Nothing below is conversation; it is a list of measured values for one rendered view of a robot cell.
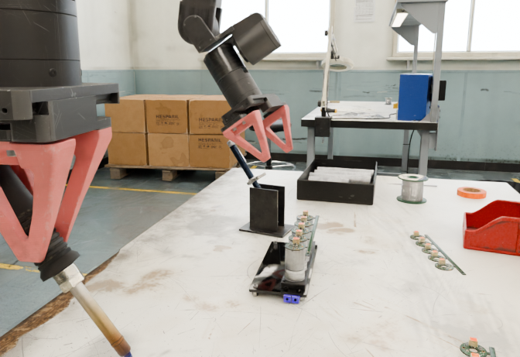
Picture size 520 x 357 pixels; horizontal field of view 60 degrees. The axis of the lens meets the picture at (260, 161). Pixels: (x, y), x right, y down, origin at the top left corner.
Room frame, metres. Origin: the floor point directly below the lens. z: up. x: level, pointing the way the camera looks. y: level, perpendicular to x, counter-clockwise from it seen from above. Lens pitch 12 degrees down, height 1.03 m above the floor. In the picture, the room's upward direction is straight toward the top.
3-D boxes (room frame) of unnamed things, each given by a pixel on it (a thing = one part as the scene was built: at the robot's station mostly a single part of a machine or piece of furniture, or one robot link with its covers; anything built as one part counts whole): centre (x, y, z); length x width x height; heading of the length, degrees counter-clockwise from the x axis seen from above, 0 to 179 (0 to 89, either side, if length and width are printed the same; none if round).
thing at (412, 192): (0.93, -0.32, 0.78); 0.06 x 0.06 x 0.05
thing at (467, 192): (0.97, -0.47, 0.76); 0.06 x 0.06 x 0.01
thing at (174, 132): (4.41, 0.79, 0.38); 1.20 x 0.80 x 0.73; 82
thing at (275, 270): (0.58, -0.04, 0.76); 0.16 x 0.07 x 0.01; 168
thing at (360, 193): (1.03, -0.19, 0.77); 0.24 x 0.16 x 0.04; 164
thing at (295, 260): (0.53, -0.04, 0.79); 0.02 x 0.02 x 0.05
